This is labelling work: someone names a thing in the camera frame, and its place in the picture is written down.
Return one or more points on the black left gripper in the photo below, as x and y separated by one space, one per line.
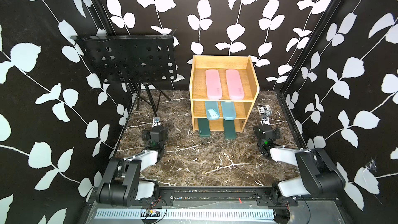
146 136

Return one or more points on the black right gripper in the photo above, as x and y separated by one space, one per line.
257 130

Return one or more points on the dark green pencil case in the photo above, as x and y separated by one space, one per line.
204 128
229 129

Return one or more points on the light blue pencil case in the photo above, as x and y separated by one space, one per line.
212 110
228 110

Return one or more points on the pink pencil case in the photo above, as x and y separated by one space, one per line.
234 83
213 84

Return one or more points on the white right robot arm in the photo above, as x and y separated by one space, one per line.
318 174

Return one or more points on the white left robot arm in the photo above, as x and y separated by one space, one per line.
121 184

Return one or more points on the wooden shelf unit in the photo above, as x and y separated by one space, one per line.
222 88

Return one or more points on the small printed card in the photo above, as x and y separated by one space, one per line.
265 110

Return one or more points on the black music stand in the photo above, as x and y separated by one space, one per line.
136 59

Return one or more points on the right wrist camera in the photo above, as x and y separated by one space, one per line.
265 120

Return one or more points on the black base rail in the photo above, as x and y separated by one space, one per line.
262 196

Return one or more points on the white perforated cable duct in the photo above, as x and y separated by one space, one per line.
190 214

